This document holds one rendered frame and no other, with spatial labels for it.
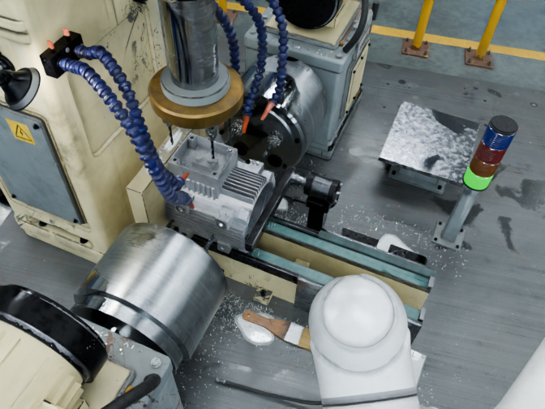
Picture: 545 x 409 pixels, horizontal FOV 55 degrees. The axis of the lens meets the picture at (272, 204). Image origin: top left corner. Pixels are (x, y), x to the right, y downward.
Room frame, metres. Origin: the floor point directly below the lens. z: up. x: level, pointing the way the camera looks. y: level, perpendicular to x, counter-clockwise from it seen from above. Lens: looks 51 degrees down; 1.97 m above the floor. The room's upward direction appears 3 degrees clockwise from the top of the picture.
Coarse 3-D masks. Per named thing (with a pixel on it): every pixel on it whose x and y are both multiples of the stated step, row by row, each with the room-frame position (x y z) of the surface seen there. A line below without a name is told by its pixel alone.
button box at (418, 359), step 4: (412, 352) 0.40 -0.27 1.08; (416, 352) 0.40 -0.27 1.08; (412, 356) 0.40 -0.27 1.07; (416, 356) 0.40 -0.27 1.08; (420, 356) 0.40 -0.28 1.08; (424, 356) 0.40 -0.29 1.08; (412, 360) 0.39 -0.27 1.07; (416, 360) 0.39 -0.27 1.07; (420, 360) 0.39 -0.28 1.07; (424, 360) 0.39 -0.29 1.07; (412, 364) 0.38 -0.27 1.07; (416, 364) 0.38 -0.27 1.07; (420, 364) 0.38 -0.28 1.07; (416, 368) 0.38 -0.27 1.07; (420, 368) 0.38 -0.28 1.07; (416, 372) 0.37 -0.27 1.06; (420, 372) 0.37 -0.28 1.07; (416, 376) 0.37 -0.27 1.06; (416, 380) 0.36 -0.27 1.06; (416, 384) 0.35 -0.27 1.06; (416, 388) 0.35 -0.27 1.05
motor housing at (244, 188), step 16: (240, 176) 0.78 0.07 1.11; (256, 176) 0.78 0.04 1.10; (192, 192) 0.75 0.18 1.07; (224, 192) 0.74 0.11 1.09; (240, 192) 0.74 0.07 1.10; (256, 192) 0.74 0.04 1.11; (208, 208) 0.72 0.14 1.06; (256, 208) 0.81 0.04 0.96; (176, 224) 0.73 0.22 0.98; (192, 224) 0.71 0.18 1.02; (208, 224) 0.70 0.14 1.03; (240, 224) 0.69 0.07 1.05; (224, 240) 0.68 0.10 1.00; (240, 240) 0.66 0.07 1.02
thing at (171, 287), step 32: (128, 256) 0.52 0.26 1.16; (160, 256) 0.52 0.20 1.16; (192, 256) 0.54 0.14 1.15; (96, 288) 0.45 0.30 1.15; (128, 288) 0.45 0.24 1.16; (160, 288) 0.46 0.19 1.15; (192, 288) 0.48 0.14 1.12; (224, 288) 0.53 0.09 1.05; (96, 320) 0.42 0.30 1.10; (128, 320) 0.40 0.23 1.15; (160, 320) 0.41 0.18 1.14; (192, 320) 0.43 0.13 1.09; (160, 352) 0.38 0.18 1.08; (192, 352) 0.40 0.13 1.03
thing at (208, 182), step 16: (192, 144) 0.85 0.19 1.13; (208, 144) 0.85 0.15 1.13; (224, 144) 0.84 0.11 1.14; (176, 160) 0.78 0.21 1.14; (192, 160) 0.80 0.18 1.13; (208, 160) 0.80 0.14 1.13; (224, 160) 0.82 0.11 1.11; (176, 176) 0.77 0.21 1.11; (192, 176) 0.75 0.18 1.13; (208, 176) 0.74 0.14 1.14; (224, 176) 0.76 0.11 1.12; (208, 192) 0.74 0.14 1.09
